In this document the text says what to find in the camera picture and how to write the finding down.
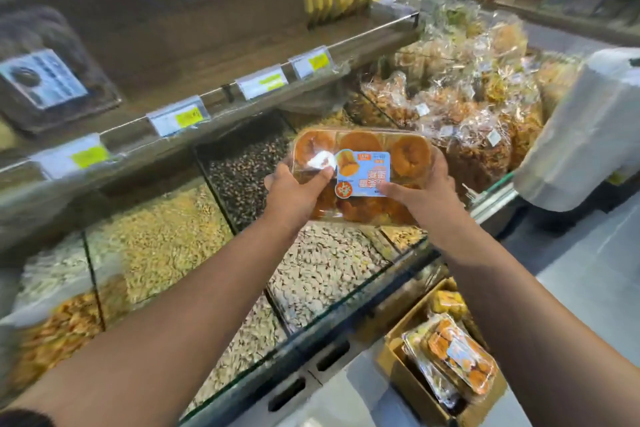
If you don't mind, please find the person's right hand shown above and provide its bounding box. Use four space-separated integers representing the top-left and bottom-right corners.
378 145 472 248

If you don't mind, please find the person's left hand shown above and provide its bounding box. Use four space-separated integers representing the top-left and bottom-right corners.
262 163 335 233

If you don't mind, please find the clear box of dried persimmons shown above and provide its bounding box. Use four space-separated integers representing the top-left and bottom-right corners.
290 126 437 227

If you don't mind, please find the person's left forearm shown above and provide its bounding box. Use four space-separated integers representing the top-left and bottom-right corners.
0 214 307 427

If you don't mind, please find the person's right forearm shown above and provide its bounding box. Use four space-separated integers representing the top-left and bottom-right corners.
429 219 640 427

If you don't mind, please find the bin of dark sunflower seeds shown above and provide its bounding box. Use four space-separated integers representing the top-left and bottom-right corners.
196 114 302 233

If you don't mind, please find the bin of white pumpkin seeds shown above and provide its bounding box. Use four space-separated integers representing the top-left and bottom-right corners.
267 223 397 333

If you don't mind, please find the white and yellow price tag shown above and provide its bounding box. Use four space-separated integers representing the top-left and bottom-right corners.
30 133 110 180
235 64 290 101
146 96 211 137
288 46 335 81

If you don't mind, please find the yellow snack packet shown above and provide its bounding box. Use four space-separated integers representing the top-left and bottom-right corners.
429 289 469 321

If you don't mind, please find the pile of clear snack bags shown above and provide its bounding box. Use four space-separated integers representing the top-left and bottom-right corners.
345 0 586 194

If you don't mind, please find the glass display counter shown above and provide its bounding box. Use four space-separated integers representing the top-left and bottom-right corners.
0 109 522 427

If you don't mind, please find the bin of yellow peanuts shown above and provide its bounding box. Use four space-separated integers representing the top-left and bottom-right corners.
85 181 236 328

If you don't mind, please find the persimmon box with blue label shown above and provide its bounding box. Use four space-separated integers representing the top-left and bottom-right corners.
419 313 499 398

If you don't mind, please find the clear plastic food box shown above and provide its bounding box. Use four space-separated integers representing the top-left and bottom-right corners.
402 328 462 411

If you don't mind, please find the wooden store shelf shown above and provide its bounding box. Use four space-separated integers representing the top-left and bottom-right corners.
0 0 421 247

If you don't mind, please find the brown cardboard box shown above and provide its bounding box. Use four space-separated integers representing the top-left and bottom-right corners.
377 277 509 427

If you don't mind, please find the bin of beige nuts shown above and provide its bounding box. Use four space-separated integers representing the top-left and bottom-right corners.
184 296 289 418

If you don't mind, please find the white plastic bag roll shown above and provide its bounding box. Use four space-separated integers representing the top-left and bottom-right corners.
513 47 640 212

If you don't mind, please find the bin of pale seeds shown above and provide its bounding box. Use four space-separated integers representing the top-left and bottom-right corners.
15 234 96 313

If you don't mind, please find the dark packet with white label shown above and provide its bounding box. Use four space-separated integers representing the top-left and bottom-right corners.
0 6 124 135

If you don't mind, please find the bin of orange snacks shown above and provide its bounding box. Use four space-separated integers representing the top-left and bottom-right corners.
9 292 104 393

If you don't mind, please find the black sleeve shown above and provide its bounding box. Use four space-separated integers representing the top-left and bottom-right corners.
0 409 57 427

